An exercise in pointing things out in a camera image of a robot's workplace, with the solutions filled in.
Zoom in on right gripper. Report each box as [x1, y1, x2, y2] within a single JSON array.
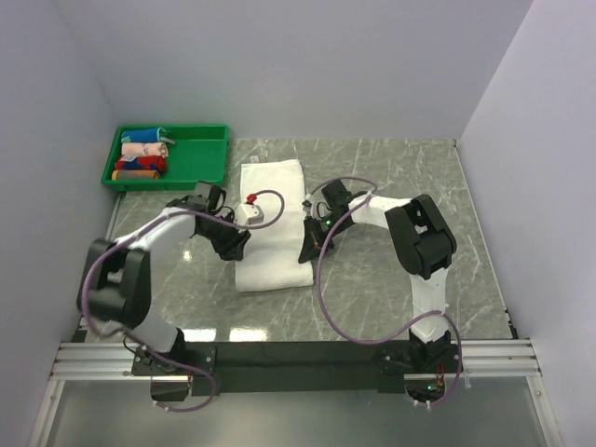
[[300, 214, 351, 265]]

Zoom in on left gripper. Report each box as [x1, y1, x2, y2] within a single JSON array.
[[199, 210, 251, 261]]

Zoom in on white towel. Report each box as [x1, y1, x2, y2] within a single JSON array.
[[235, 159, 314, 292]]

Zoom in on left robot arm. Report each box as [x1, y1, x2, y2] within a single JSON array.
[[77, 182, 251, 374]]

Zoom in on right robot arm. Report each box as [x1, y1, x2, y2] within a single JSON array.
[[298, 177, 457, 373]]

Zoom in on green plastic tray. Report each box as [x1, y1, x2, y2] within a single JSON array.
[[102, 124, 229, 192]]

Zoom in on red blue rolled towel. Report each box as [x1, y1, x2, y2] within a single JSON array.
[[115, 156, 168, 173]]

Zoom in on black base bar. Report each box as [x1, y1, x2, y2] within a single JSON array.
[[131, 340, 461, 400]]

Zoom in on orange rolled towel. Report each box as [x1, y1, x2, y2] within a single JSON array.
[[111, 169, 161, 181]]

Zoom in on pink rolled towel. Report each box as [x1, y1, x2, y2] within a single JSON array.
[[121, 142, 169, 158]]

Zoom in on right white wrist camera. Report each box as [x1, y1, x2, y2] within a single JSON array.
[[302, 199, 313, 215]]

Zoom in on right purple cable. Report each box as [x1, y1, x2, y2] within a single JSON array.
[[302, 176, 465, 409]]

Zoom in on purple cable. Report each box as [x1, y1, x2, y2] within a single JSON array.
[[81, 188, 286, 413], [302, 176, 465, 409]]

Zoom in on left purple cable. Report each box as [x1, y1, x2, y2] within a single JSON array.
[[81, 188, 286, 413]]

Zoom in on aluminium rail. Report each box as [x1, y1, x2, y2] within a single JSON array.
[[49, 340, 542, 382]]

